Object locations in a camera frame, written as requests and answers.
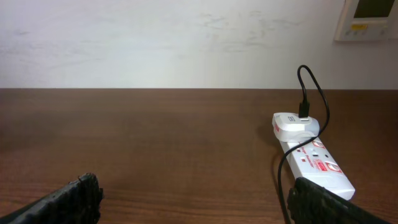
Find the white wall control panel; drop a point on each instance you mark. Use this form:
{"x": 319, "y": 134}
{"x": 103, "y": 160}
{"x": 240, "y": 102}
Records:
{"x": 367, "y": 20}

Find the white charger adapter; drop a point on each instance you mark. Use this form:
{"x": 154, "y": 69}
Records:
{"x": 288, "y": 127}

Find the white power strip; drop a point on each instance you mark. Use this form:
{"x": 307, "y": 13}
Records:
{"x": 313, "y": 162}

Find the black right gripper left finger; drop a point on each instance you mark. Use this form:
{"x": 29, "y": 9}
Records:
{"x": 77, "y": 202}

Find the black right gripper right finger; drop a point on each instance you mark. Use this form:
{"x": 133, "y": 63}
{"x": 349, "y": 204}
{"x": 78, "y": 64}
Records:
{"x": 310, "y": 203}

